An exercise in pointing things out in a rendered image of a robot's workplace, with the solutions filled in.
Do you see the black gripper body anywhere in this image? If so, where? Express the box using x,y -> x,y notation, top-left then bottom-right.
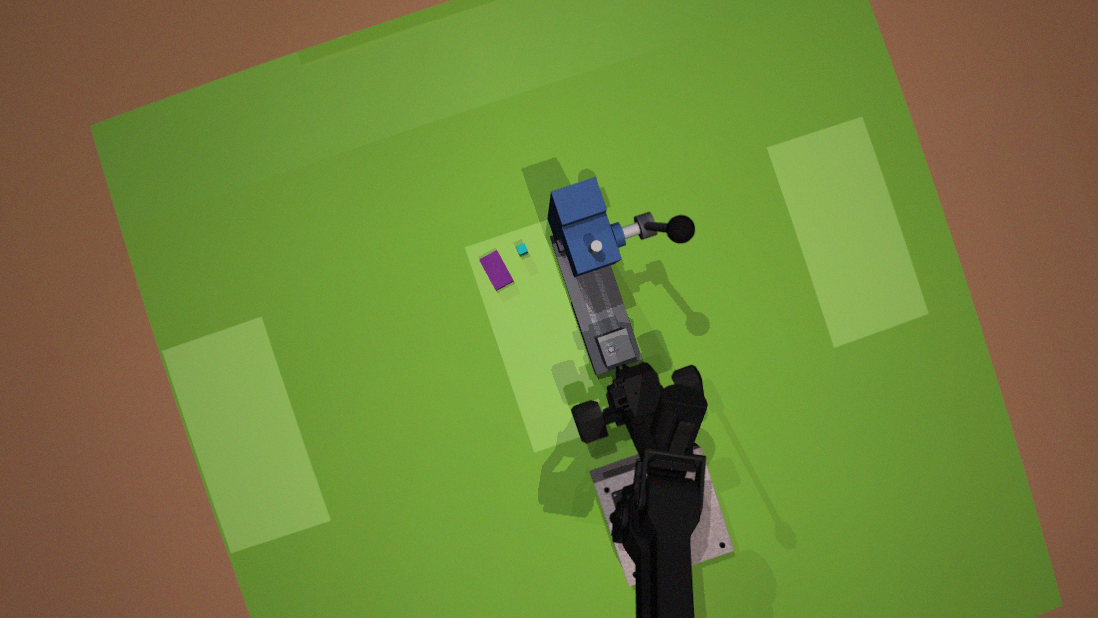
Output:
571,366 -> 704,449

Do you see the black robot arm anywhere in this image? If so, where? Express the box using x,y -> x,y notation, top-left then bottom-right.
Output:
607,362 -> 708,618

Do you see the purple rectangular block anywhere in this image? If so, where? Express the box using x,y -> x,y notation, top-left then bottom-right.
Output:
479,250 -> 514,291

